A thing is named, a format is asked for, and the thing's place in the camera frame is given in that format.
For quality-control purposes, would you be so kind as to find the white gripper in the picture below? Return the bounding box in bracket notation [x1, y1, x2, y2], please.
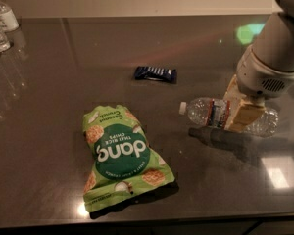
[223, 46, 294, 132]

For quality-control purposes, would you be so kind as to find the green rice chips bag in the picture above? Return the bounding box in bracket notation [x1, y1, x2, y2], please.
[82, 105, 174, 212]

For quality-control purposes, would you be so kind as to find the dark blue candy bar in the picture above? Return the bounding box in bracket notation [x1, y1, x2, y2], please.
[134, 66, 177, 84]

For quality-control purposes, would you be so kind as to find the clear plastic water bottle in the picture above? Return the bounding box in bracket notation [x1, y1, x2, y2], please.
[179, 98, 278, 137]

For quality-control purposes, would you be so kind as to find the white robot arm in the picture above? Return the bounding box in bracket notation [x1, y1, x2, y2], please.
[224, 0, 294, 132]

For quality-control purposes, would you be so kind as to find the white hand sanitizer pump bottle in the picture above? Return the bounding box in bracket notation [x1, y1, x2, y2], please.
[0, 0, 19, 32]

